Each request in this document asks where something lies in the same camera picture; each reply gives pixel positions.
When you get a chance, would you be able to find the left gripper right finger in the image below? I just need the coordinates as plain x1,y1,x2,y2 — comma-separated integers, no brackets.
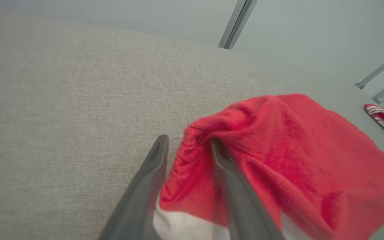
211,138,284,240

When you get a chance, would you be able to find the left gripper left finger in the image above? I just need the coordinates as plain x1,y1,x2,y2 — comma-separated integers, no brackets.
97,134,169,240

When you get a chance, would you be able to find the grey wall partition post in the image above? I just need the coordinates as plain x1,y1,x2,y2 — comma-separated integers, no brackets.
218,0,257,50

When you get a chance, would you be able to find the red white basketball jersey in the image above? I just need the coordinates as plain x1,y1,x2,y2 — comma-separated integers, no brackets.
153,93,384,240

